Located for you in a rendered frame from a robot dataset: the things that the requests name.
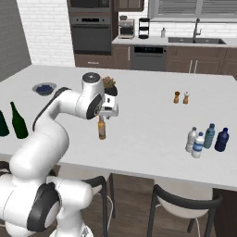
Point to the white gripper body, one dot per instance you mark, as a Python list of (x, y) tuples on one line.
[(110, 111)]

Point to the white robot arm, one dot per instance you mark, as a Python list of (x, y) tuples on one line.
[(46, 145)]

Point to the amber glass bottle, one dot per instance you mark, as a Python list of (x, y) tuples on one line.
[(102, 129)]

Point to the potted plant in black pot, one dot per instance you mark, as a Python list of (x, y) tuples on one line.
[(111, 89)]

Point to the grey dishwasher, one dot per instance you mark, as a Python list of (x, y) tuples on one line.
[(148, 58)]

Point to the brown pepper shaker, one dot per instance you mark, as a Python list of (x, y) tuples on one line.
[(176, 98)]

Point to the grey bowl of blueberries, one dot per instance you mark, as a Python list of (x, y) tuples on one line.
[(44, 89)]

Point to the white-topped salt shaker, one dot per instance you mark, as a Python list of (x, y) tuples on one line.
[(186, 98)]

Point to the black and white chair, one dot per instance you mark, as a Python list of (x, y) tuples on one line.
[(103, 191), (185, 203)]

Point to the silver coffee machine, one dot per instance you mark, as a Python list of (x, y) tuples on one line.
[(126, 29)]

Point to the clear grey plastic bottle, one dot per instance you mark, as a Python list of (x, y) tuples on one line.
[(191, 140)]

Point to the tall dark green glass bottle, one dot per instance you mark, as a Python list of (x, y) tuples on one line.
[(18, 125)]

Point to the white soap bottle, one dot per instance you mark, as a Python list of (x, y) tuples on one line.
[(163, 33)]

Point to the white blue-label plastic bottle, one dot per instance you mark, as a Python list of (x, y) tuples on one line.
[(197, 148)]

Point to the brown base cupboards run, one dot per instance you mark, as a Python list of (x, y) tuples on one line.
[(197, 60)]

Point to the teal plastic bottle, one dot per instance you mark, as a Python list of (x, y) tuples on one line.
[(209, 137)]

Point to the dark microwave oven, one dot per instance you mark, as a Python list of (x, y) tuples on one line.
[(89, 4)]

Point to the grey sink basin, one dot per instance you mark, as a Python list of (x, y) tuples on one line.
[(197, 40)]

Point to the dark blue plastic bottle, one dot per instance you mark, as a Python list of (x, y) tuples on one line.
[(222, 140)]

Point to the grey sink tap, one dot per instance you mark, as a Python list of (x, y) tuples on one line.
[(196, 29)]

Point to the window with grey blinds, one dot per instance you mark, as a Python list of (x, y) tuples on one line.
[(191, 9)]

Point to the dark wall oven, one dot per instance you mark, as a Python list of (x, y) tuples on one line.
[(91, 35)]

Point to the brown wall cupboard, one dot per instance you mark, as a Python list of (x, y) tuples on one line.
[(128, 4)]

